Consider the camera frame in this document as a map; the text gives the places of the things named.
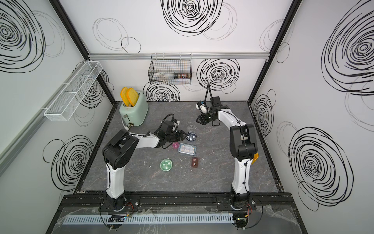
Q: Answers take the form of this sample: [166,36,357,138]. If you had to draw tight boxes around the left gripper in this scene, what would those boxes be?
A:
[166,131,189,143]

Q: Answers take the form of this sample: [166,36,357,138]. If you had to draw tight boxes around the pink pillbox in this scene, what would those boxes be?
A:
[172,142,180,149]

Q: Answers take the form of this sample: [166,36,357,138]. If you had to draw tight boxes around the blue rectangular pillbox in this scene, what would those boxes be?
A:
[178,143,197,156]

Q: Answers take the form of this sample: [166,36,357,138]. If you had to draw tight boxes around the green round pillbox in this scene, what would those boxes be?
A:
[160,159,173,172]

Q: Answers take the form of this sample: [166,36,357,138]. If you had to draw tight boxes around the dark red pillbox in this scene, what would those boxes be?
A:
[191,157,199,168]

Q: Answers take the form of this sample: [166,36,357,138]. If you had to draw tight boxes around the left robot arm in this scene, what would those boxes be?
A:
[102,121,188,210]

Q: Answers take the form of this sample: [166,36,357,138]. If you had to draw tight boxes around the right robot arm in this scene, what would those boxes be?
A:
[195,97,258,209]

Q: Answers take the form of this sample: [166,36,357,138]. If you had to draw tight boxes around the mint green toaster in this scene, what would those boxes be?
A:
[119,92,149,126]

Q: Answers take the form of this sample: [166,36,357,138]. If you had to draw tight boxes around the spice jars in basket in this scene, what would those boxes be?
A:
[173,73,191,79]

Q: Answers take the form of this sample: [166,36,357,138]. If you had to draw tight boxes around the right toast slice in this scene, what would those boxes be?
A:
[126,88,139,106]

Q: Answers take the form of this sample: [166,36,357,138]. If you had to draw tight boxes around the toast slice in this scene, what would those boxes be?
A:
[126,88,139,106]
[120,87,131,107]

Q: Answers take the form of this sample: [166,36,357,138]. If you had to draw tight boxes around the left toast slice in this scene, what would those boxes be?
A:
[120,87,131,107]

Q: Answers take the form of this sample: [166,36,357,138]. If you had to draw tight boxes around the yellow mug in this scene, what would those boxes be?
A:
[252,153,259,164]

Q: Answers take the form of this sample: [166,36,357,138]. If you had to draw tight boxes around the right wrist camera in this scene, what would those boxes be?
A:
[195,101,208,114]

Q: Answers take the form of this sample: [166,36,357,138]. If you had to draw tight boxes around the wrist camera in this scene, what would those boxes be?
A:
[171,119,180,131]
[195,101,208,114]

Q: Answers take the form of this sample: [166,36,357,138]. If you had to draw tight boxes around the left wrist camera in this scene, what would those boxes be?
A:
[171,119,180,131]

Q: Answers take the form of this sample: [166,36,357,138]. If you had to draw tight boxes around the black wire basket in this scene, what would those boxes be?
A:
[148,58,192,85]

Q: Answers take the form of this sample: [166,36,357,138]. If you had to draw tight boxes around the white slotted cable duct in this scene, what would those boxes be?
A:
[62,214,234,225]

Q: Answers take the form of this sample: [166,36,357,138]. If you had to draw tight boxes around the aluminium wall rail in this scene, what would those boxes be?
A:
[88,52,270,60]

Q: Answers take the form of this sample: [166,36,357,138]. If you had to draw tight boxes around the white wire shelf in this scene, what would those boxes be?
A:
[44,61,103,121]

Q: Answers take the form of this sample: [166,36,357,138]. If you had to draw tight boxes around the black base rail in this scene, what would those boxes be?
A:
[59,192,295,211]

